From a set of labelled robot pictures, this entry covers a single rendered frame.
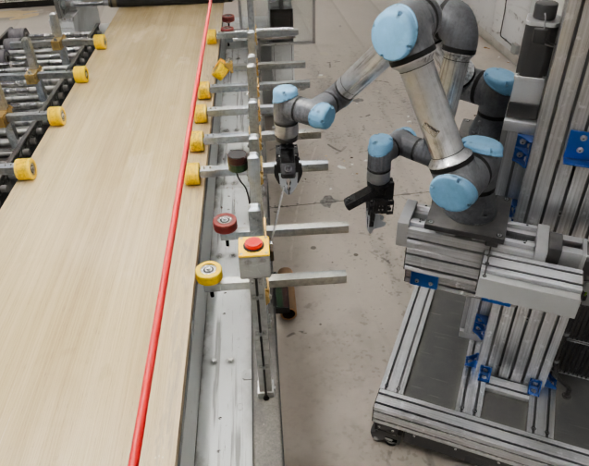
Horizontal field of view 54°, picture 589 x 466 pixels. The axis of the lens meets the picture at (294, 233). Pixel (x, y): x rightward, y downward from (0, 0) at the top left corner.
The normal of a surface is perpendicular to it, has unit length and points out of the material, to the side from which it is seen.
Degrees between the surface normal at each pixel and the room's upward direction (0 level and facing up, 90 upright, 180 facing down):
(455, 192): 97
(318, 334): 0
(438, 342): 0
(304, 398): 0
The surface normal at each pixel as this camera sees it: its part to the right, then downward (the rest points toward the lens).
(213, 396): -0.03, -0.80
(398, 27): -0.62, 0.39
